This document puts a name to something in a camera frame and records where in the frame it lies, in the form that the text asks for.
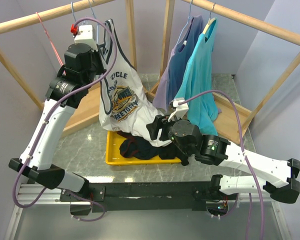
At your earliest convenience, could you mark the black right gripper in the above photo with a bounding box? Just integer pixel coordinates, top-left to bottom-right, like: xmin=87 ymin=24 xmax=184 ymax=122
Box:
xmin=145 ymin=110 xmax=192 ymax=156

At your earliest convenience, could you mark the white navy-trimmed tank top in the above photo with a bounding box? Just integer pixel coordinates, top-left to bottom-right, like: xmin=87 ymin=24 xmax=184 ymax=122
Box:
xmin=99 ymin=19 xmax=171 ymax=147

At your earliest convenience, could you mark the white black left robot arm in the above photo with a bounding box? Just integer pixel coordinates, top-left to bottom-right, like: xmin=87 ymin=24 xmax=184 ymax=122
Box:
xmin=8 ymin=43 xmax=106 ymax=201

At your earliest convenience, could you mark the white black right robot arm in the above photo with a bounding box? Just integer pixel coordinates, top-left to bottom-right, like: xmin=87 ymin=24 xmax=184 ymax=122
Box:
xmin=146 ymin=115 xmax=300 ymax=204

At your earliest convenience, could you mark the blue hanger holding purple shirt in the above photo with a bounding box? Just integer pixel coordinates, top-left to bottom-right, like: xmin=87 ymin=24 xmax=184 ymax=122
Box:
xmin=176 ymin=0 xmax=193 ymax=44

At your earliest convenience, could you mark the wooden hanger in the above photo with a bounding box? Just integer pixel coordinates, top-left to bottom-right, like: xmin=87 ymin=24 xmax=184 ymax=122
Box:
xmin=202 ymin=3 xmax=216 ymax=35

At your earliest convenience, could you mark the left wooden clothes rack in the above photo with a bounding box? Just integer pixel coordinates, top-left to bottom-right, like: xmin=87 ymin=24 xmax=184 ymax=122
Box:
xmin=0 ymin=0 xmax=149 ymax=138

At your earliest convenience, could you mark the purple blue t-shirt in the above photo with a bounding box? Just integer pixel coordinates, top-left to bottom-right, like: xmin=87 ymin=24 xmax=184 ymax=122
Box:
xmin=152 ymin=15 xmax=204 ymax=114

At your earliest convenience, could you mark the turquoise t-shirt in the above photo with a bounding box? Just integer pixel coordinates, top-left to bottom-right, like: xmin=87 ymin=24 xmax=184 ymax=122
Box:
xmin=175 ymin=18 xmax=219 ymax=135

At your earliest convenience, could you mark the yellow plastic tray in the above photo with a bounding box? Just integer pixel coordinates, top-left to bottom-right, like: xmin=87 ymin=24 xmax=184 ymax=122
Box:
xmin=105 ymin=131 xmax=181 ymax=166

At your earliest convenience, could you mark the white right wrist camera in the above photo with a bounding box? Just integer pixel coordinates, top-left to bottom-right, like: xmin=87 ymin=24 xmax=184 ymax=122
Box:
xmin=168 ymin=97 xmax=189 ymax=122

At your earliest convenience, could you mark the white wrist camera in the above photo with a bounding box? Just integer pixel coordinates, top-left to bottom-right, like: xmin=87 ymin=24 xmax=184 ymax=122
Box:
xmin=168 ymin=97 xmax=189 ymax=122
xmin=70 ymin=24 xmax=96 ymax=48

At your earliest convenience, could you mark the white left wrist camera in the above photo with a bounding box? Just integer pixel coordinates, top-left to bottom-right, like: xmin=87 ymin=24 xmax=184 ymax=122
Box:
xmin=70 ymin=24 xmax=96 ymax=48

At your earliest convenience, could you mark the pink wire hanger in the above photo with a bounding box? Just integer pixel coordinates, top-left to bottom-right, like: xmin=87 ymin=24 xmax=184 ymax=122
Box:
xmin=36 ymin=12 xmax=63 ymax=66

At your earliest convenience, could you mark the light blue wire hanger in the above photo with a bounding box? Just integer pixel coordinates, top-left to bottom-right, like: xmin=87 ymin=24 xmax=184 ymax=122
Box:
xmin=70 ymin=1 xmax=77 ymax=22

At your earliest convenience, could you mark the aluminium frame rail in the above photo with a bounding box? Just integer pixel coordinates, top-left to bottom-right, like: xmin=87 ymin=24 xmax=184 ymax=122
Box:
xmin=14 ymin=183 xmax=66 ymax=205

